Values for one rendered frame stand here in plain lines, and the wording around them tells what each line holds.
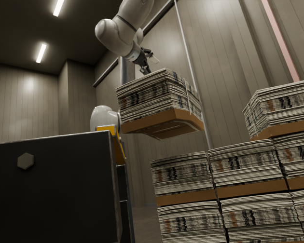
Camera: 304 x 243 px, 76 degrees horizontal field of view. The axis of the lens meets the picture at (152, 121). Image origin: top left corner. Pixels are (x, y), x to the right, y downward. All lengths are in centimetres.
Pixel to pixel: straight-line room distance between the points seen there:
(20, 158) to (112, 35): 67
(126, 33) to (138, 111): 32
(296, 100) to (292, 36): 296
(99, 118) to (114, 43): 61
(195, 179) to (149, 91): 47
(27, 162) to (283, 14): 416
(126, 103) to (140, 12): 38
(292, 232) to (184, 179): 47
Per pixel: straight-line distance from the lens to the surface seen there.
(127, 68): 138
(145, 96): 86
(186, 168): 99
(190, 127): 99
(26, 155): 25
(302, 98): 112
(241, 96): 401
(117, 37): 85
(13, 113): 966
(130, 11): 87
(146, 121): 84
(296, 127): 106
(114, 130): 28
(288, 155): 105
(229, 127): 405
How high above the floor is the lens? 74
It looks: 16 degrees up
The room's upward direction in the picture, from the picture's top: 9 degrees counter-clockwise
